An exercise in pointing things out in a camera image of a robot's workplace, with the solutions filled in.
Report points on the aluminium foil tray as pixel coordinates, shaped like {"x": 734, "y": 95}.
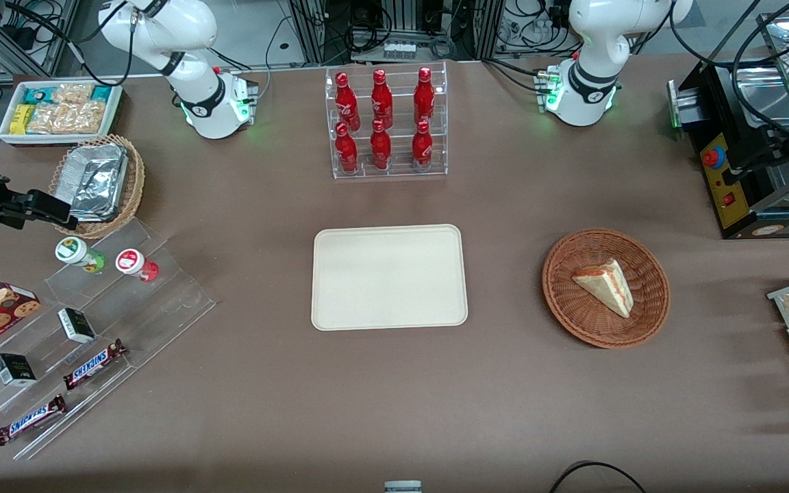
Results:
{"x": 96, "y": 181}

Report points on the white power strip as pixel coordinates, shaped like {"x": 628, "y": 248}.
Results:
{"x": 399, "y": 49}

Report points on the clear acrylic bottle rack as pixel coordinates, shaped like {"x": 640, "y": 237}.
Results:
{"x": 401, "y": 147}

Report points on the white snack bin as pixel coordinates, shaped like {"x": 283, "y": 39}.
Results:
{"x": 7, "y": 133}

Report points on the small black box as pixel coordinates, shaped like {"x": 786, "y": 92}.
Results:
{"x": 14, "y": 370}
{"x": 77, "y": 326}

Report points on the clear cracker pack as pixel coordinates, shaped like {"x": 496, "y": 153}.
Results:
{"x": 86, "y": 117}
{"x": 72, "y": 94}
{"x": 47, "y": 118}

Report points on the wrapped triangle sandwich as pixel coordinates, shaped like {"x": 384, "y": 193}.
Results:
{"x": 607, "y": 284}

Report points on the light wicker basket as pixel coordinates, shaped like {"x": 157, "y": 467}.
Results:
{"x": 133, "y": 185}

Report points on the black food warmer machine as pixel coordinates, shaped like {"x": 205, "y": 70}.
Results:
{"x": 764, "y": 198}

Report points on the green gum bottle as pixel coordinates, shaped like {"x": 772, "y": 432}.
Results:
{"x": 71, "y": 250}

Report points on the grey metal bracket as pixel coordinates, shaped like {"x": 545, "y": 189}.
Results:
{"x": 403, "y": 487}

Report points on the Snickers bar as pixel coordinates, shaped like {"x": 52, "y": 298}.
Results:
{"x": 93, "y": 365}
{"x": 30, "y": 420}

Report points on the brown wicker basket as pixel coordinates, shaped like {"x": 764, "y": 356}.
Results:
{"x": 572, "y": 308}

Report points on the teal snack pack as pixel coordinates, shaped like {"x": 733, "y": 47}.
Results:
{"x": 101, "y": 94}
{"x": 40, "y": 95}

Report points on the red gum bottle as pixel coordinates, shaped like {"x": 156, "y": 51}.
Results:
{"x": 131, "y": 261}

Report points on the yellow snack pack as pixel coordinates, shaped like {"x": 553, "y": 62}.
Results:
{"x": 22, "y": 119}

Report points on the clear acrylic stepped shelf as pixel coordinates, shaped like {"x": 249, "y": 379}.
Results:
{"x": 161, "y": 308}

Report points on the beige plastic tray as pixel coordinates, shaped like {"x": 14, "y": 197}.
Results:
{"x": 389, "y": 277}

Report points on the red cola bottle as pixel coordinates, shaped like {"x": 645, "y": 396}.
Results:
{"x": 346, "y": 152}
{"x": 381, "y": 100}
{"x": 424, "y": 97}
{"x": 381, "y": 147}
{"x": 422, "y": 148}
{"x": 347, "y": 103}

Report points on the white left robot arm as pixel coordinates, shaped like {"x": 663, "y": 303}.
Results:
{"x": 590, "y": 61}

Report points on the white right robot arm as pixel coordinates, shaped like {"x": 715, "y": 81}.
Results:
{"x": 197, "y": 96}

